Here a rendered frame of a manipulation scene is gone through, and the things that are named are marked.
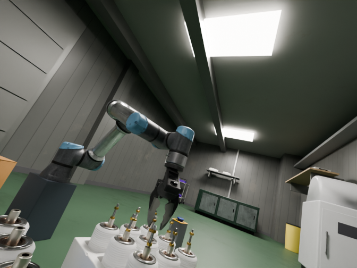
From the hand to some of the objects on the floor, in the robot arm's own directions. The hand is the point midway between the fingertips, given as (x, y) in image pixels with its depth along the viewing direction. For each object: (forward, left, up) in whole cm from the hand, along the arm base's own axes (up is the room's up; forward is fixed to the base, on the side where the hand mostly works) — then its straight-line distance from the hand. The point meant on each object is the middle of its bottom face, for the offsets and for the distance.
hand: (155, 224), depth 53 cm
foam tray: (-8, +16, -35) cm, 39 cm away
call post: (-6, +45, -35) cm, 58 cm away
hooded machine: (+146, +254, -35) cm, 295 cm away
